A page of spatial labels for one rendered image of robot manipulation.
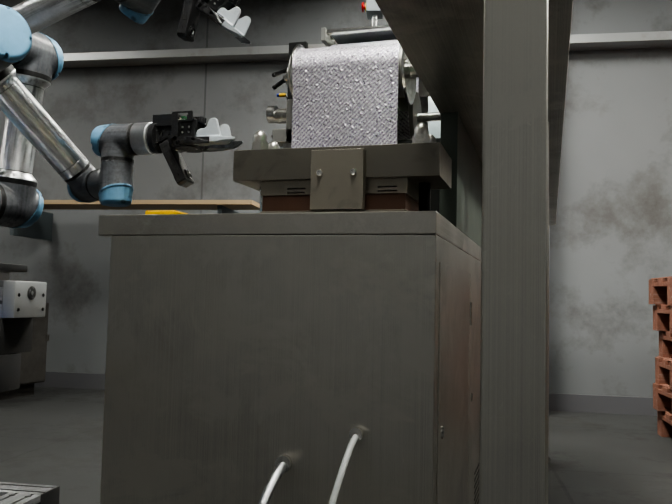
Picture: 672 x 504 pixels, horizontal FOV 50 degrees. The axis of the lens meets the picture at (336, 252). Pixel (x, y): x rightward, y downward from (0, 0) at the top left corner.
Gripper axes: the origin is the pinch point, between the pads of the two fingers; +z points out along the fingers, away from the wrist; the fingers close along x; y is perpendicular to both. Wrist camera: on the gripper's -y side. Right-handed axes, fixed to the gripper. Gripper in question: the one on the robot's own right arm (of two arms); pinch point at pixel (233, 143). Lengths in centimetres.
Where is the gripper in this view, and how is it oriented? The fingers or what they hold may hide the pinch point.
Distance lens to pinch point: 164.3
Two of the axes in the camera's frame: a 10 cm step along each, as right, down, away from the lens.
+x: 2.8, 0.7, 9.6
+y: 0.2, -10.0, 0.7
